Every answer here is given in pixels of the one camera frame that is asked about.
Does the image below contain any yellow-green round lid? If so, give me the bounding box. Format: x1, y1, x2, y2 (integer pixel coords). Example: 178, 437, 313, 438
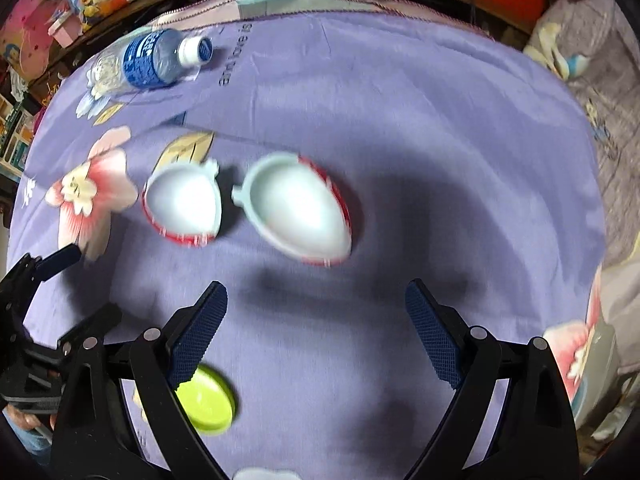
175, 364, 237, 433

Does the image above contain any grey printed cloth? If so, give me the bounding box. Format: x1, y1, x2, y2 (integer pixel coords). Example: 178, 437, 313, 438
525, 0, 640, 261

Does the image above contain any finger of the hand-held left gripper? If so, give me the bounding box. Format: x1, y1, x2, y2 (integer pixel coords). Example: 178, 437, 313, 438
57, 302, 123, 356
22, 244, 83, 281

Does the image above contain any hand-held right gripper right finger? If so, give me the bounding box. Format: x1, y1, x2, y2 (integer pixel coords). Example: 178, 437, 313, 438
404, 279, 581, 480

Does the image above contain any pink gift box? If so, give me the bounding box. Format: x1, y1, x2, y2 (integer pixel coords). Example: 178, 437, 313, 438
0, 0, 81, 76

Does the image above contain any white red plastic egg half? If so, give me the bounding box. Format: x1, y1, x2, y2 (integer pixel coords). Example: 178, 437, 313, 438
142, 157, 223, 249
231, 151, 353, 267

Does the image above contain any pale plastic container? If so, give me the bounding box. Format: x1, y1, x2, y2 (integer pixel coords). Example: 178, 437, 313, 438
575, 320, 640, 441

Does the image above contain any clear bottle with blue label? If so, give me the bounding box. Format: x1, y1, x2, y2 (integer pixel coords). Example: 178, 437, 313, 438
87, 28, 215, 98

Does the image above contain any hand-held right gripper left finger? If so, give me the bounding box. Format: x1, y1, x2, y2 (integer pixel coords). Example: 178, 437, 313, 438
52, 281, 231, 480

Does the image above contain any purple floral blanket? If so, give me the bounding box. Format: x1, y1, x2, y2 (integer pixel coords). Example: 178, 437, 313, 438
7, 2, 608, 480

